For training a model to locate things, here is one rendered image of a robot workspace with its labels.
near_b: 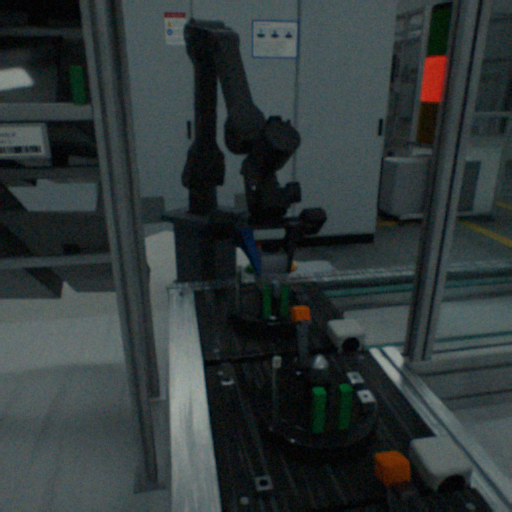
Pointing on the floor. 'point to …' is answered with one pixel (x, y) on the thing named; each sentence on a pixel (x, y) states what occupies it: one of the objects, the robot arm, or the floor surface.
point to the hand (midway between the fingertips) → (271, 253)
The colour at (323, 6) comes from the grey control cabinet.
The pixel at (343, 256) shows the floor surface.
